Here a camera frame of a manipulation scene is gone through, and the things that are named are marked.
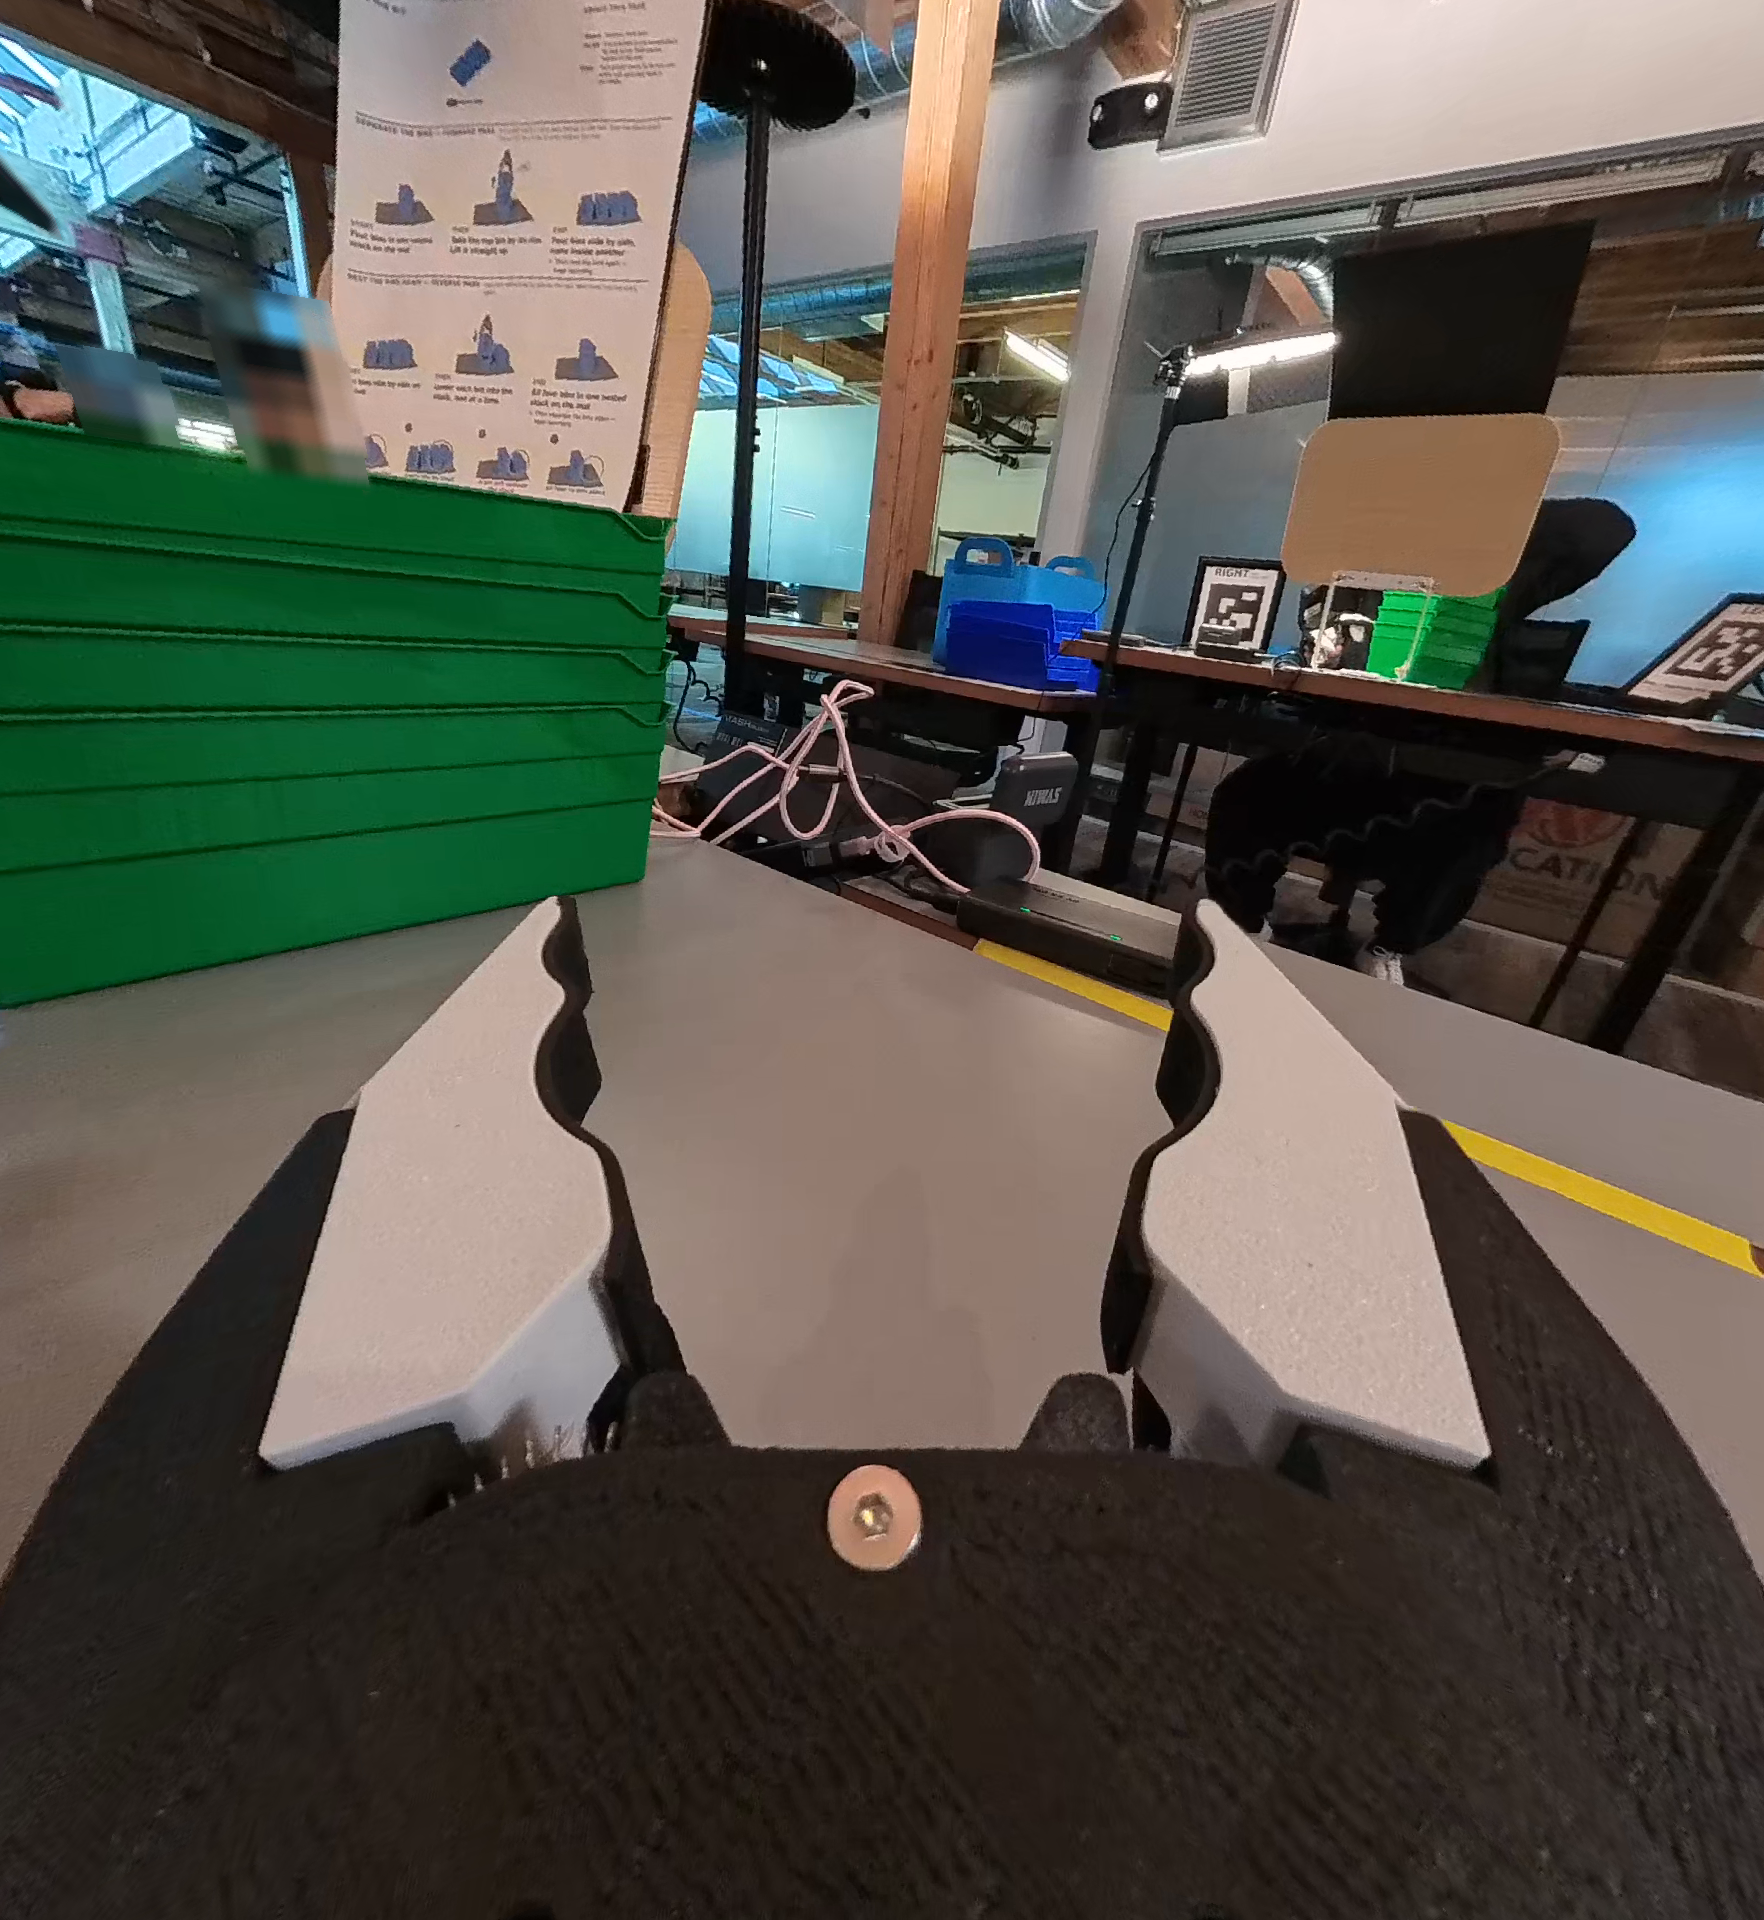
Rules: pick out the yellow tape strip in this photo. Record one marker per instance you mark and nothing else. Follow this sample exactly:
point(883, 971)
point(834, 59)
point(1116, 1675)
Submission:
point(1572, 1183)

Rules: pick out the instruction poster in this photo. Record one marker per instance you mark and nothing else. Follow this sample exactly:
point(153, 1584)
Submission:
point(523, 223)

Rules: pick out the tan board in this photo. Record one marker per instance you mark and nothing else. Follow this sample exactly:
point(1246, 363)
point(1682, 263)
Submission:
point(1422, 503)

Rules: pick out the green plastic bin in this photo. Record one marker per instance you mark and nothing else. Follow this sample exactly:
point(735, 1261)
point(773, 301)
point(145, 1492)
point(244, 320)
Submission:
point(296, 750)

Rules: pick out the grey metal vent grille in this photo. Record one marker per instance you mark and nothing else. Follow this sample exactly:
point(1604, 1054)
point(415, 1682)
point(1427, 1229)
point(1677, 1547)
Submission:
point(1225, 66)

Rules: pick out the plain wooden post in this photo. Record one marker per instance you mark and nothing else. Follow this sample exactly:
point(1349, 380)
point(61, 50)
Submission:
point(928, 301)

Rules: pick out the black power bank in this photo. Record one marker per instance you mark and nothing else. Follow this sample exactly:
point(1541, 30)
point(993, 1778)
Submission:
point(1063, 930)

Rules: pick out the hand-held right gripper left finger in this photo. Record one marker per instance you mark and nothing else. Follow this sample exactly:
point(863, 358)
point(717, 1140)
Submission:
point(448, 1200)

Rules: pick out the black floor lamp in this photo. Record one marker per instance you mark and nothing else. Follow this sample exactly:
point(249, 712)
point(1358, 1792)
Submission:
point(776, 60)

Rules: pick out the black light stand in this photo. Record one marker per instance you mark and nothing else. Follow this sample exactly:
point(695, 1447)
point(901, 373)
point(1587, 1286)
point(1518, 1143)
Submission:
point(1242, 349)

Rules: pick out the silver air duct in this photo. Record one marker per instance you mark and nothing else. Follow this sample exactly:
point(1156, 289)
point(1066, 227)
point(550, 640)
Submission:
point(1063, 19)

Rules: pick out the long wooden-edged desk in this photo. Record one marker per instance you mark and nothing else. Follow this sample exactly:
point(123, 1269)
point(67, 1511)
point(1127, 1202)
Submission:
point(852, 654)
point(1572, 716)

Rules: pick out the black panel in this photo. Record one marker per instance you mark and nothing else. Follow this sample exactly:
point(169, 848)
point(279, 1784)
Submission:
point(1467, 314)

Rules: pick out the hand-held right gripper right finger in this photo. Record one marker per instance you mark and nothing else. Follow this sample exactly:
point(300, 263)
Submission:
point(1302, 1231)

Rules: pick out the framed fiducial tag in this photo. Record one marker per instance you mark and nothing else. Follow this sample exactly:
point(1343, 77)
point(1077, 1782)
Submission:
point(1239, 608)
point(1729, 651)

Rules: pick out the black zip case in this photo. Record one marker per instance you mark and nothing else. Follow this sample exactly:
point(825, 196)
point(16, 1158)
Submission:
point(1034, 816)

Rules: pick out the stack of blue bins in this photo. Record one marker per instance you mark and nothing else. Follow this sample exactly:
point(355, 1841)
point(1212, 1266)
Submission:
point(1016, 615)

